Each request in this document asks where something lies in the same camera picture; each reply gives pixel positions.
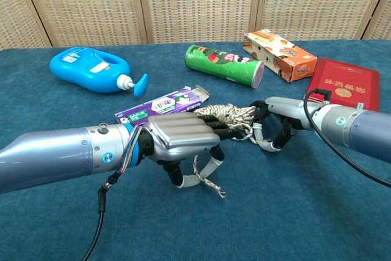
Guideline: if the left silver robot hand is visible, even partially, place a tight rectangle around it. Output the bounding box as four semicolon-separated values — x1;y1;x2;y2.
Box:
136;111;245;188

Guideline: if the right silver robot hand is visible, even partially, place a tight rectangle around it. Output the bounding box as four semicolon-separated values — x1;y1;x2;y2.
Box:
249;96;324;153

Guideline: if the beige braided rope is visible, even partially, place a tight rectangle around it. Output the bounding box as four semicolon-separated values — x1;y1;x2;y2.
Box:
192;103;257;199

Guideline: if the purple toothpaste box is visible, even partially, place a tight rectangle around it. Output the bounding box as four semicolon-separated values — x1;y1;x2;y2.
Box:
114;85;211;127

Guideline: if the orange snack box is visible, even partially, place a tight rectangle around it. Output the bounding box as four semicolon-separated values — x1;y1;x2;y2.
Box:
243;29;318;84

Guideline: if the red certificate book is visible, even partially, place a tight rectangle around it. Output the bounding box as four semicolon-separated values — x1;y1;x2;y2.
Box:
305;57;381;112

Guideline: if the green chips can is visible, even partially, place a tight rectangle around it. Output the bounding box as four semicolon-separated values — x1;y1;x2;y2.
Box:
185;44;265;89

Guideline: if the blue table cloth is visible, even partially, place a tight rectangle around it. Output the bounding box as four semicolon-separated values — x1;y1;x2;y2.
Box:
0;39;391;261

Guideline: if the blue pump bottle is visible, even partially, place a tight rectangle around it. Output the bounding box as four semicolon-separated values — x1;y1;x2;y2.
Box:
49;46;149;98

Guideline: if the woven folding screen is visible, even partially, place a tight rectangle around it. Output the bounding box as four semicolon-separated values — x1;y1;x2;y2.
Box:
0;0;391;51

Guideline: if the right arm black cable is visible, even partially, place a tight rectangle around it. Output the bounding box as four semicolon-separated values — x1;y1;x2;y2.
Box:
304;89;391;188

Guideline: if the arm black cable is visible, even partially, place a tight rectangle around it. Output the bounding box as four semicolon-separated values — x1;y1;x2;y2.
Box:
304;89;391;188
81;126;143;261

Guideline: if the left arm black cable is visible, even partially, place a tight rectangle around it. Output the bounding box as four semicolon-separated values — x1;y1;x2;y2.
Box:
81;126;143;261

